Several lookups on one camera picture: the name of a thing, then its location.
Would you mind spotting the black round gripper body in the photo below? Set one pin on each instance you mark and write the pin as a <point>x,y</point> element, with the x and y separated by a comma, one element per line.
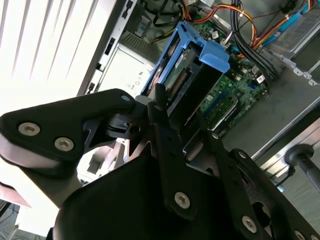
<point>112,207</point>

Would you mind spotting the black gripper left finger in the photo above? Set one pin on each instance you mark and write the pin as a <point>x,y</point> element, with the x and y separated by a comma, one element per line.
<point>62,120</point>

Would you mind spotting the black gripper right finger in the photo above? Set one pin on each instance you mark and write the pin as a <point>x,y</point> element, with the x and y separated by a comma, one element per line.
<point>231,180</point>

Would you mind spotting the hard disk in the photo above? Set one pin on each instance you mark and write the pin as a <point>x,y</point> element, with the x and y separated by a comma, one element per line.
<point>215,58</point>

